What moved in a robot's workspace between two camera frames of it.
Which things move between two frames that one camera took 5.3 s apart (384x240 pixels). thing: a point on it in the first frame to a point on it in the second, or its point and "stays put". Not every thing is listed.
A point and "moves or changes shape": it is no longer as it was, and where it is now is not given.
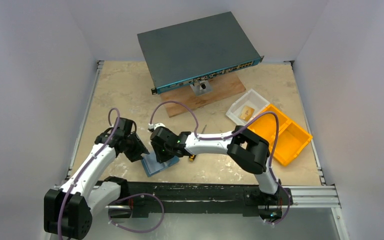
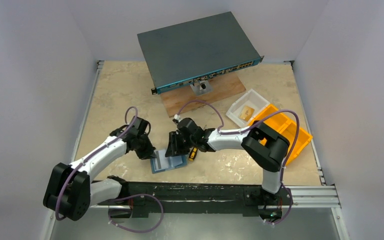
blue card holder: (151, 166) moves or changes shape
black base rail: (144, 196) stays put
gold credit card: (246, 113) stays put
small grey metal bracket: (203, 87) stays put
